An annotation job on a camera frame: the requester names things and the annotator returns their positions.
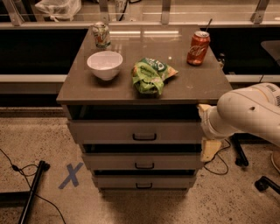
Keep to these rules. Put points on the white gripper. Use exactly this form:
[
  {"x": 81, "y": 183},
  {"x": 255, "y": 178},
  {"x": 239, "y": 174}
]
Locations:
[{"x": 206, "y": 125}]

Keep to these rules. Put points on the grey top drawer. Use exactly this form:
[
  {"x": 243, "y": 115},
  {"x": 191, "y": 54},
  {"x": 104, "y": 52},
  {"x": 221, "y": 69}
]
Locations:
[{"x": 135, "y": 132}]

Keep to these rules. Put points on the grey drawer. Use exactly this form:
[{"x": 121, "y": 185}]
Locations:
[
  {"x": 142, "y": 161},
  {"x": 143, "y": 182},
  {"x": 135, "y": 132}
]

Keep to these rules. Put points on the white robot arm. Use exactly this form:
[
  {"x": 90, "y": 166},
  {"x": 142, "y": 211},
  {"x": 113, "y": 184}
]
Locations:
[{"x": 254, "y": 110}]

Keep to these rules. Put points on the grey drawer cabinet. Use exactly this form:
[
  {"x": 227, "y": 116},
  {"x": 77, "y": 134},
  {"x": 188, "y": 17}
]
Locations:
[{"x": 84, "y": 97}]

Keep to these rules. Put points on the grey middle drawer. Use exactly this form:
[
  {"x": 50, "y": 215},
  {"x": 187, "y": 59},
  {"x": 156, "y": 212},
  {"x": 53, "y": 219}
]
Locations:
[{"x": 142, "y": 161}]

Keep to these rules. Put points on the grey bottom drawer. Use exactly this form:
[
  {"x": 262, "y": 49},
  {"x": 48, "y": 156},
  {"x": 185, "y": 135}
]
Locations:
[{"x": 143, "y": 182}]

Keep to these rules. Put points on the black stand leg right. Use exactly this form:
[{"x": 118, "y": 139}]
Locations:
[{"x": 242, "y": 160}]

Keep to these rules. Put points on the black stand leg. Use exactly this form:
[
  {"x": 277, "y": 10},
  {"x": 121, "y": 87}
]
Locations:
[
  {"x": 242, "y": 160},
  {"x": 24, "y": 199}
]

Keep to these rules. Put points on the green chip bag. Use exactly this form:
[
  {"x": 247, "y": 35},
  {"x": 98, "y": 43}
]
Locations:
[{"x": 149, "y": 75}]

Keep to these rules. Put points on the black chair caster base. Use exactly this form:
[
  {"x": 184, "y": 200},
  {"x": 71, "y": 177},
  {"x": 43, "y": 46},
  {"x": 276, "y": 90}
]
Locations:
[{"x": 263, "y": 183}]

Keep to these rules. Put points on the red soda can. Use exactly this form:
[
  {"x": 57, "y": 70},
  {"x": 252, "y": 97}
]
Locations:
[{"x": 198, "y": 49}]

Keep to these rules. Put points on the white bowl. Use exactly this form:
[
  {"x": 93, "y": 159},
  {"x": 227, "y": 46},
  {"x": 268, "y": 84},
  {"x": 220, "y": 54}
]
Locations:
[{"x": 105, "y": 65}]

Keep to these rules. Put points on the metal railing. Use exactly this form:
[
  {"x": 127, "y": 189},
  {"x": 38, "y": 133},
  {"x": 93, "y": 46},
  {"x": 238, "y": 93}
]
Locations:
[{"x": 203, "y": 13}]

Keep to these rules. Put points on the green white soda can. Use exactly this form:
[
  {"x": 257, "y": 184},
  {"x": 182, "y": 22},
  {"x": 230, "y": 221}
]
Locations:
[{"x": 101, "y": 35}]

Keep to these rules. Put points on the blue tape cross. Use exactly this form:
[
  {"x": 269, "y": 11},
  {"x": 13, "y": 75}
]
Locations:
[{"x": 71, "y": 177}]

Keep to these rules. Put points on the clear plastic bag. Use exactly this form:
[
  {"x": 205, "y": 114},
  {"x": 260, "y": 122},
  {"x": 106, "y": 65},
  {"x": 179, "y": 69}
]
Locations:
[{"x": 58, "y": 10}]

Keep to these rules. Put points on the black stand leg left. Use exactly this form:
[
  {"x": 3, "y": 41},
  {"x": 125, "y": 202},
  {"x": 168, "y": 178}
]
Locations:
[{"x": 24, "y": 199}]

